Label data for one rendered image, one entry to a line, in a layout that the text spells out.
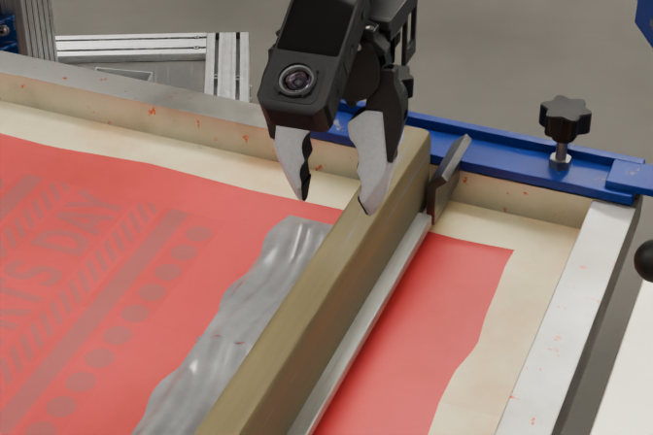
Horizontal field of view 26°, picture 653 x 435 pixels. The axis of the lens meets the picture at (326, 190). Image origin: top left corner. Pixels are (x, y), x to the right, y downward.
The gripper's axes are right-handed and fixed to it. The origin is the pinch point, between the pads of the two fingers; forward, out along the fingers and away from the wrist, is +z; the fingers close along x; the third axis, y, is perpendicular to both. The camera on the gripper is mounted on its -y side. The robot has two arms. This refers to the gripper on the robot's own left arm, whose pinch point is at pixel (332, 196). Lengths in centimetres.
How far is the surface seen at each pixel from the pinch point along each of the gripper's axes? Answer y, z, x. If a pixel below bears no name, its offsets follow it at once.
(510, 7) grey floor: 247, 108, 45
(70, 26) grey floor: 197, 108, 146
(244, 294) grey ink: 5.9, 15.9, 10.0
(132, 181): 17.9, 16.0, 26.5
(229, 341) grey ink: 0.1, 15.9, 8.7
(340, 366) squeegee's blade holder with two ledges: -3.3, 12.5, -1.9
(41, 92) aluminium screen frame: 26, 14, 41
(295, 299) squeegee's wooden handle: -4.8, 6.0, 1.0
